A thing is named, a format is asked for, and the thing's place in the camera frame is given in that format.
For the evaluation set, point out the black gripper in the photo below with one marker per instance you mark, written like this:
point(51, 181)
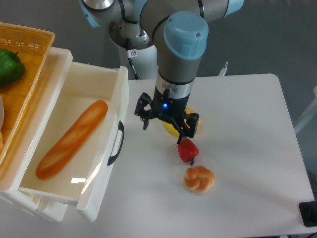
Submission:
point(166, 109)

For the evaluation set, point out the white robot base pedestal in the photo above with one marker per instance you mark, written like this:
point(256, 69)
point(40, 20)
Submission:
point(136, 51)

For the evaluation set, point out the white drawer cabinet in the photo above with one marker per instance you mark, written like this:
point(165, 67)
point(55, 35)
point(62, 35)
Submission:
point(25, 142)

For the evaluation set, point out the white upper drawer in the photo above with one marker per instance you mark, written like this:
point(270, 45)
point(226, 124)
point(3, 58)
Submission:
point(82, 182)

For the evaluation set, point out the white plate in basket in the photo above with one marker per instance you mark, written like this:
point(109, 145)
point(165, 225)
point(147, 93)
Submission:
point(1, 112)

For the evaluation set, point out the red bell pepper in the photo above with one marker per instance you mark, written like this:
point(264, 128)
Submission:
point(187, 151)

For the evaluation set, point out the yellow banana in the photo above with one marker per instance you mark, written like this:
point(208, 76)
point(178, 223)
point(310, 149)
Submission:
point(169, 127)

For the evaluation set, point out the orange wicker basket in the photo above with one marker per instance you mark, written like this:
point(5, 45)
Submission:
point(33, 46)

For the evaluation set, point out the black device at edge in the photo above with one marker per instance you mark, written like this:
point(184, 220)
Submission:
point(308, 211)

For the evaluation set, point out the black drawer handle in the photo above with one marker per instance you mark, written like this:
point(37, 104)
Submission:
point(118, 143)

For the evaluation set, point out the long orange baguette bread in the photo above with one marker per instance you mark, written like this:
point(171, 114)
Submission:
point(67, 146)

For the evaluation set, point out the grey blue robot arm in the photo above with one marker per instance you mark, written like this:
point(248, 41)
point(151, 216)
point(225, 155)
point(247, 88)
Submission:
point(178, 29)

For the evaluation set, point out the round knotted bread roll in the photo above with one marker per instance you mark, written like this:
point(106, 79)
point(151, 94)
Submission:
point(198, 179)

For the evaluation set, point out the green bell pepper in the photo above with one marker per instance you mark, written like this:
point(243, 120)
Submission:
point(11, 67)

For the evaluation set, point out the yellow corn cob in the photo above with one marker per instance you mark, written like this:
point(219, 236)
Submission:
point(192, 119)

